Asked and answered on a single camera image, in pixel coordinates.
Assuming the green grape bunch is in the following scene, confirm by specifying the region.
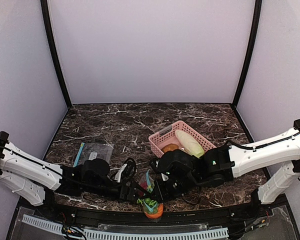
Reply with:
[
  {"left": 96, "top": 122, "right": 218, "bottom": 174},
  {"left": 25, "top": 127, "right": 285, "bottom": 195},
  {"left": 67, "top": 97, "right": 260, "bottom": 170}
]
[{"left": 138, "top": 185, "right": 159, "bottom": 213}]

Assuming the clear zip bag blue zipper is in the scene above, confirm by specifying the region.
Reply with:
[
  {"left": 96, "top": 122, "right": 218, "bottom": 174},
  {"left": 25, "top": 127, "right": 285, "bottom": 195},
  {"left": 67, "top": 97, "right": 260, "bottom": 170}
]
[{"left": 137, "top": 170, "right": 164, "bottom": 223}]

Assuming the orange persimmon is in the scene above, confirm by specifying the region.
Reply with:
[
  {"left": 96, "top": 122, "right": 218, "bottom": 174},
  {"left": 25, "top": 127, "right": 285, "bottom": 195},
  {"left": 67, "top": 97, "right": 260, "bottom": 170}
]
[{"left": 144, "top": 203, "right": 164, "bottom": 220}]

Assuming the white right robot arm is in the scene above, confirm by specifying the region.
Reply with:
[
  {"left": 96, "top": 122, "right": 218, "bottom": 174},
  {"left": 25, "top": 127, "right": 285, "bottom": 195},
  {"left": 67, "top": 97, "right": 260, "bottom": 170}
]
[{"left": 150, "top": 119, "right": 300, "bottom": 205}]

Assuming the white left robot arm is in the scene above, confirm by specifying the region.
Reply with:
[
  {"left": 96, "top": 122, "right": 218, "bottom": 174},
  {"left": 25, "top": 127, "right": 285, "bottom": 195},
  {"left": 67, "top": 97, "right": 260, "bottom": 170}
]
[{"left": 0, "top": 131, "right": 149, "bottom": 206}]

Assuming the flat clear zip bag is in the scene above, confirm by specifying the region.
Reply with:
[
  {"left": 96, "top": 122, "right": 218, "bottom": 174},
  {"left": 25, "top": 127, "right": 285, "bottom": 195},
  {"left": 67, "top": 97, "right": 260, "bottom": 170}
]
[{"left": 73, "top": 142, "right": 114, "bottom": 167}]

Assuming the brown potato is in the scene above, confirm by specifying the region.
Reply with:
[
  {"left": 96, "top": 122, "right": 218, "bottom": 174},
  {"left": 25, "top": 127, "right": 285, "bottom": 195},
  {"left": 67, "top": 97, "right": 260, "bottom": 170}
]
[{"left": 161, "top": 143, "right": 179, "bottom": 153}]

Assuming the white radish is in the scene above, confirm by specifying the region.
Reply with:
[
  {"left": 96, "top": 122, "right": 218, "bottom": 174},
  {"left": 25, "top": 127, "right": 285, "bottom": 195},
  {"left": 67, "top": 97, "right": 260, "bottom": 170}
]
[{"left": 174, "top": 129, "right": 205, "bottom": 158}]

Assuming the pink perforated plastic basket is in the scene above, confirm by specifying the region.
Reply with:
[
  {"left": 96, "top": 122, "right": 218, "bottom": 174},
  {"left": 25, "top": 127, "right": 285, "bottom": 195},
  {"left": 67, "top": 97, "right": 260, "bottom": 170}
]
[{"left": 148, "top": 120, "right": 216, "bottom": 158}]

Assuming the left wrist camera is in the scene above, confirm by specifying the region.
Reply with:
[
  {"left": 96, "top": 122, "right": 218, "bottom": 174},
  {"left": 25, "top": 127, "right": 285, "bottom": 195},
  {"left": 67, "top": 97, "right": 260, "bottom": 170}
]
[{"left": 114, "top": 158, "right": 137, "bottom": 183}]

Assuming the black front rail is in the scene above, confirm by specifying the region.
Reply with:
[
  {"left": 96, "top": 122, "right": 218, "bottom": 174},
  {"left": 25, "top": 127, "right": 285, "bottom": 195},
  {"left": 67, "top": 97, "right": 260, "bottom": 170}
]
[{"left": 35, "top": 203, "right": 273, "bottom": 227}]

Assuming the white slotted cable duct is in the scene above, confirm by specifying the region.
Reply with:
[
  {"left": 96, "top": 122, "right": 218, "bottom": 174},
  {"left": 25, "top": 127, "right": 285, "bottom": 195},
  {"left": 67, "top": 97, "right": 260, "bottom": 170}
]
[{"left": 22, "top": 214, "right": 229, "bottom": 240}]

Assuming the black right frame post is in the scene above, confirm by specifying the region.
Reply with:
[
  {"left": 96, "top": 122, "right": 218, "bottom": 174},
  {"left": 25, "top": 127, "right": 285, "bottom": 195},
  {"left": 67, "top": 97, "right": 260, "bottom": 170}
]
[{"left": 231, "top": 0, "right": 263, "bottom": 111}]

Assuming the black frame post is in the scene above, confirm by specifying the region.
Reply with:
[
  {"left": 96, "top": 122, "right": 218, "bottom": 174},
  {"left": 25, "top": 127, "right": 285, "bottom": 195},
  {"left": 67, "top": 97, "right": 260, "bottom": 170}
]
[
  {"left": 40, "top": 0, "right": 72, "bottom": 109},
  {"left": 231, "top": 0, "right": 263, "bottom": 111}
]

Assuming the black left frame post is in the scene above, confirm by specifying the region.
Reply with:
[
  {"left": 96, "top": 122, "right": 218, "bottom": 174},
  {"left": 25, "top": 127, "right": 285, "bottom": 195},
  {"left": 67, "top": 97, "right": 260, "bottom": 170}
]
[{"left": 40, "top": 0, "right": 72, "bottom": 109}]

